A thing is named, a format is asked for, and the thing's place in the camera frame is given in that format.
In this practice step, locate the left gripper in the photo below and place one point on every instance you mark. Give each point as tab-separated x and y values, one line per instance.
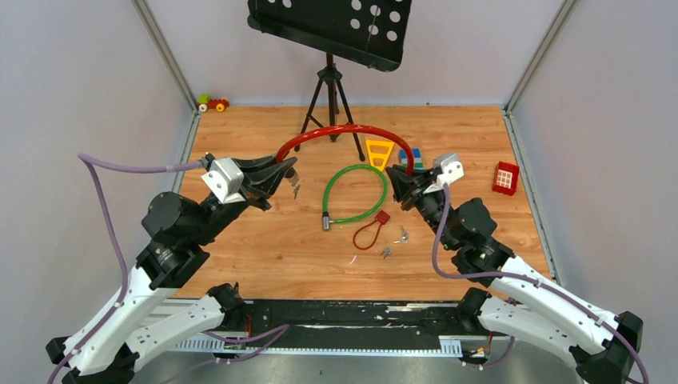
269	186

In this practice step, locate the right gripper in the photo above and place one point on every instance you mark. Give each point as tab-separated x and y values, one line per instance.
402	186

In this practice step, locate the thick red cable lock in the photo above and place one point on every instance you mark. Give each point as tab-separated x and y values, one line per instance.
349	128

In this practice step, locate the red padlock with thin cable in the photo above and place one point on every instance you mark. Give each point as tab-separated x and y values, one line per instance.
365	237

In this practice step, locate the keys of red lock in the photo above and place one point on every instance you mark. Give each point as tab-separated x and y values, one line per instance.
294	185

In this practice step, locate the keys of green lock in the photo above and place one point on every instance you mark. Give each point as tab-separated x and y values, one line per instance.
404	238

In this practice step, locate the small key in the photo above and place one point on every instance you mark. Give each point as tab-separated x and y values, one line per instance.
385	253

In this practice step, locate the green cable lock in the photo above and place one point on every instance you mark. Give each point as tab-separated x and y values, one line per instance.
326	220

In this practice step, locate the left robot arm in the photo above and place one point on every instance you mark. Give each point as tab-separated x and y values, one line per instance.
116	343

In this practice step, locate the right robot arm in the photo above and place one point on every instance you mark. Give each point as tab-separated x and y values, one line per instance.
511	297

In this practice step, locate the blue green stacked blocks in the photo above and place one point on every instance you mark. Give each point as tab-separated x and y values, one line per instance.
418	160

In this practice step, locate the yellow triangular plastic piece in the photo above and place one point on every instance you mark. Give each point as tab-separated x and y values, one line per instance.
379	152

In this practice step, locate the toy car red green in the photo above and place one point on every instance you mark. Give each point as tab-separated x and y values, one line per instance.
206	103

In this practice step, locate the red window block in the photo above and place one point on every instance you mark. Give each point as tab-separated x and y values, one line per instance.
506	178

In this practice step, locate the black music stand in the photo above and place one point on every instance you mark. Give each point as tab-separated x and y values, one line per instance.
370	33

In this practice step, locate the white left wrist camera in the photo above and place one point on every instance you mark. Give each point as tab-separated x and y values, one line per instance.
224	179

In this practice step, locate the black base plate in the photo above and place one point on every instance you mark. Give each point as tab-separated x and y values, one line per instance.
352	324

